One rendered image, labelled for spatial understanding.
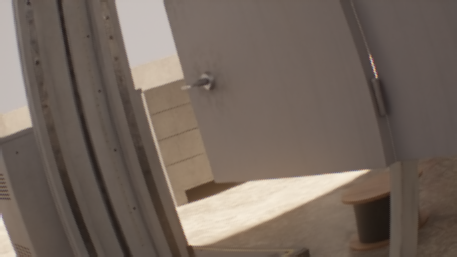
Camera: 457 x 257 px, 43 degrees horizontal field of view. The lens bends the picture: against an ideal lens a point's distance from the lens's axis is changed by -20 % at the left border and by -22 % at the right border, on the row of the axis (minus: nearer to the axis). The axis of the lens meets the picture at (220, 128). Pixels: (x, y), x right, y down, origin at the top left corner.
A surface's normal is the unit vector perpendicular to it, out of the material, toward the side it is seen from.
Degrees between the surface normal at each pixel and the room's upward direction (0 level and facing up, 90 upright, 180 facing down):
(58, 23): 90
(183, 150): 90
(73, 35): 90
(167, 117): 90
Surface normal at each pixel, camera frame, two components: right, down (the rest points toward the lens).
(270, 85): -0.81, 0.28
